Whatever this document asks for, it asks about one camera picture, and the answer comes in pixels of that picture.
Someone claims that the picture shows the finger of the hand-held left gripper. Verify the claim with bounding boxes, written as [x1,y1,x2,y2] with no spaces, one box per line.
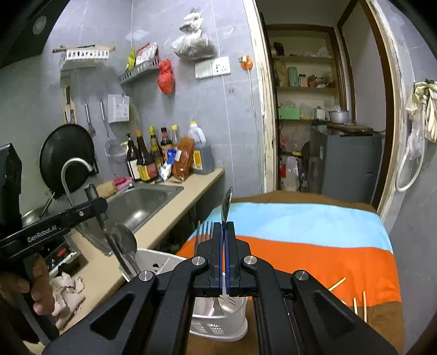
[85,184,137,282]

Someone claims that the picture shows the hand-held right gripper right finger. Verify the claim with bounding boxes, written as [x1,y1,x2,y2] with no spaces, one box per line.
[225,222,399,355]

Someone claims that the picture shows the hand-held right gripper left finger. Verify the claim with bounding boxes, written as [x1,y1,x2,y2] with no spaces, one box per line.
[41,222,225,355]

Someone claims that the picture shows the steel table knife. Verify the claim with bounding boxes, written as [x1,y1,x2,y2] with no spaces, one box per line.
[220,186,234,230]

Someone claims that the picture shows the steel spoon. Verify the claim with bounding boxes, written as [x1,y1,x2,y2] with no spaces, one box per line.
[111,223,140,278]

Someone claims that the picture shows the white plastic utensil holder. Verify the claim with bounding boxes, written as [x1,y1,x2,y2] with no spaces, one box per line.
[121,248,248,342]

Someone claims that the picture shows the person's left hand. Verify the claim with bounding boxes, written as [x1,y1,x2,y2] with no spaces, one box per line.
[0,253,56,315]

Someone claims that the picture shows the yellow loofah scrubber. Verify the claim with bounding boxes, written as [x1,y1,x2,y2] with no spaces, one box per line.
[96,180,118,199]

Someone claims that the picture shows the grey metal pan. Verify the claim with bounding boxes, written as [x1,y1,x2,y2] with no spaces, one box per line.
[21,193,57,227]

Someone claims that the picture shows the steel fork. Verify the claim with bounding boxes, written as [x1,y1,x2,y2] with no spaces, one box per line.
[195,220,214,247]

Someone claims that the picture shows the black stove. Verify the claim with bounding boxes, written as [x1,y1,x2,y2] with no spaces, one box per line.
[41,235,89,277]

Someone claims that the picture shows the curved steel faucet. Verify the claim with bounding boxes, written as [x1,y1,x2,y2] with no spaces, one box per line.
[61,157,94,209]

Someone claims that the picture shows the dark pump bottle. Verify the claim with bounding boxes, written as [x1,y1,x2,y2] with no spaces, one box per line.
[126,133,141,181]

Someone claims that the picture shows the stainless steel sink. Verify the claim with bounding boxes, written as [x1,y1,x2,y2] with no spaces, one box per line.
[76,184,185,256]

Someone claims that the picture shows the black wok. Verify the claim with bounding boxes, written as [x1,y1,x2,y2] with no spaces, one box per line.
[39,123,96,199]

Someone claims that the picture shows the dark soy sauce bottle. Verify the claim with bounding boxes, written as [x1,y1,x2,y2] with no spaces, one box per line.
[135,130,158,182]

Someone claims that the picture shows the crumpled white rag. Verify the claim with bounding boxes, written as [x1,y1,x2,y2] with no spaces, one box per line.
[49,273,86,330]

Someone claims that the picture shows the hanging steel spatula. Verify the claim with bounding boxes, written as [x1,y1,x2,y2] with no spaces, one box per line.
[85,102,96,137]

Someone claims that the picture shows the yellow capped sauce bottle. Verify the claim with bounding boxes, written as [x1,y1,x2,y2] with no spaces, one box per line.
[148,126,164,171]

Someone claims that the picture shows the striped blanket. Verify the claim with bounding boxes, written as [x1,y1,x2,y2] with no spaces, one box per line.
[176,190,405,355]

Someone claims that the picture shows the blue white packet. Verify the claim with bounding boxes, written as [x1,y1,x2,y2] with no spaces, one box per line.
[160,148,181,181]

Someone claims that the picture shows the red capped dark bottle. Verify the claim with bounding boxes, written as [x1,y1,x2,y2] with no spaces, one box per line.
[160,127,173,154]

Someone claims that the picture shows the wooden knife holder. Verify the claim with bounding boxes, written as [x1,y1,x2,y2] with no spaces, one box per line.
[61,77,77,125]

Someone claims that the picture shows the orange seasoning packet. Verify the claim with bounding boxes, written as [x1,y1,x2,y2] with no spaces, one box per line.
[172,137,195,181]

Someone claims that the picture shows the large oil jug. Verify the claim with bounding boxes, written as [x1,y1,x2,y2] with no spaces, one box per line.
[188,121,215,175]

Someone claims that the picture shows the white plastic jug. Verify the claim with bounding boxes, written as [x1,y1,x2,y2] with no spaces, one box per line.
[280,152,304,192]

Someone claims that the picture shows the red plastic bag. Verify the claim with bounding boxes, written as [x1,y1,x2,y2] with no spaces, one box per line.
[157,59,175,95]

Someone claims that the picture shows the wooden stick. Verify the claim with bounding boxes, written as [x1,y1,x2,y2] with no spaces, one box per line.
[52,45,116,53]

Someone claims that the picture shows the red white seasoning packets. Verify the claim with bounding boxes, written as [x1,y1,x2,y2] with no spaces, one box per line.
[136,42,158,65]

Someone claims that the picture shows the grey washing machine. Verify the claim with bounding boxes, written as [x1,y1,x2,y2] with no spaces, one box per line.
[310,125,383,205]

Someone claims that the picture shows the green box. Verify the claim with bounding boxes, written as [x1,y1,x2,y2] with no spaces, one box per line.
[278,106,300,121]

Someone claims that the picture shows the black range hood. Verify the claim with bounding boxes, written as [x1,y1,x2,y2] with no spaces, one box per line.
[0,0,69,69]

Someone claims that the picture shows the clear bag of dried goods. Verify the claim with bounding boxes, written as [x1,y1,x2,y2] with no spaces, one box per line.
[170,10,217,61]

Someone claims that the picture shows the wooden board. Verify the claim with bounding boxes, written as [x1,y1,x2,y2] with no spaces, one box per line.
[327,122,374,134]

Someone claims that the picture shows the aluminium pot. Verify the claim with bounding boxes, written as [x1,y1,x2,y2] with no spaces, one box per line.
[328,109,350,124]

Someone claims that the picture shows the wooden shelf unit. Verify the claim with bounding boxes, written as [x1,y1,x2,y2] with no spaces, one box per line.
[266,25,345,123]

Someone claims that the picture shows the clear plastic bag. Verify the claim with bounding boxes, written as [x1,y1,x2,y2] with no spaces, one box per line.
[406,114,426,161]

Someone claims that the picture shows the pale rubber gloves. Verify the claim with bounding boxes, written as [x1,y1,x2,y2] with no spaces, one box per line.
[406,81,437,143]

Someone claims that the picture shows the hanging wire strainer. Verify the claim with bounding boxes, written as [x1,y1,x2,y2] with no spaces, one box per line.
[100,99,128,164]

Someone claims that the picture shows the white wall box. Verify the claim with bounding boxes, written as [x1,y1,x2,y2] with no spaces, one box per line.
[107,94,131,123]

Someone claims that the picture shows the grey wall shelf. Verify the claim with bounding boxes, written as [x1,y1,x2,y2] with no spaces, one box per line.
[118,56,161,85]

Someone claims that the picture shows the worn door frame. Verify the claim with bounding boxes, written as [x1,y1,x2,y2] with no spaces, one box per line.
[242,0,410,219]

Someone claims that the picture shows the white wall rack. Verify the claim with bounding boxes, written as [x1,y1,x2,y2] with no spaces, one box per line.
[61,48,111,64]

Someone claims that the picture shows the white power cable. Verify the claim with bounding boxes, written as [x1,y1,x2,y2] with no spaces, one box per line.
[247,67,267,192]

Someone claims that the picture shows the wall switch and socket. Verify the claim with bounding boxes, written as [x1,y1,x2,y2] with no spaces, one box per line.
[194,56,231,80]

